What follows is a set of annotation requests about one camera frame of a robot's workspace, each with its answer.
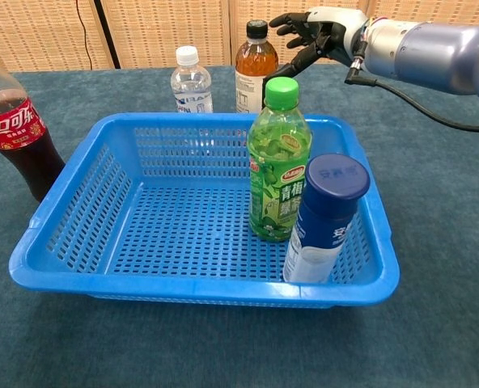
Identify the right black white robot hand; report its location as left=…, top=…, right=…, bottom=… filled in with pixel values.
left=265, top=6, right=370, bottom=80

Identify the amber tea bottle black cap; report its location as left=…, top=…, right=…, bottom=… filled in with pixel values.
left=235, top=19, right=280, bottom=114

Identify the green tea bottle green cap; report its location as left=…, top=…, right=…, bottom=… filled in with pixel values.
left=247, top=76, right=313, bottom=243

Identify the clear water bottle white cap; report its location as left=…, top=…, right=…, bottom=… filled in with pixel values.
left=170, top=45, right=214, bottom=114

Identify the blue and white milk bottle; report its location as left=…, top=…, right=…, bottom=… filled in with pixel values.
left=282, top=153, right=371, bottom=284

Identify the cola bottle red label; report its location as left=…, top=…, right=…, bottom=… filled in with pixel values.
left=0, top=52, right=66, bottom=202

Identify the blue perforated plastic basket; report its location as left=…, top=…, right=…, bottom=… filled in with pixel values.
left=7, top=112, right=401, bottom=309

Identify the woven bamboo folding screen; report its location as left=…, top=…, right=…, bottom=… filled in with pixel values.
left=0, top=0, right=479, bottom=74

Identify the teal table cloth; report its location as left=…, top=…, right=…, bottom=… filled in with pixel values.
left=0, top=60, right=479, bottom=388

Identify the black cable on robot arm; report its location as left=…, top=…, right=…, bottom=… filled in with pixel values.
left=344, top=40, right=479, bottom=133

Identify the thin black hanging cable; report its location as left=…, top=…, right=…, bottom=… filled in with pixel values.
left=74, top=0, right=95, bottom=70

